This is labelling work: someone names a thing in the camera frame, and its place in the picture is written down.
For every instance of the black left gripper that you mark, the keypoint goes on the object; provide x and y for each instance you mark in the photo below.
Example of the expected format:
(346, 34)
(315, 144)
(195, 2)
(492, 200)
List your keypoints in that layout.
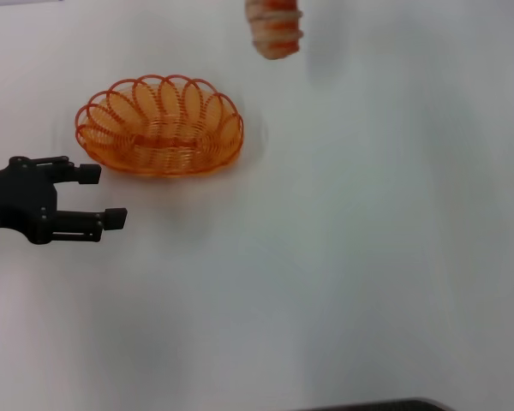
(21, 201)

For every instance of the orange white striped bread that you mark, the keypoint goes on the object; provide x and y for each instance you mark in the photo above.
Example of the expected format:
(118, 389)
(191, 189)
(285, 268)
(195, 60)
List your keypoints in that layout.
(276, 30)

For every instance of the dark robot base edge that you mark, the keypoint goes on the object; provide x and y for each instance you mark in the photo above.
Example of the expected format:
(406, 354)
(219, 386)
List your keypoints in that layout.
(377, 405)

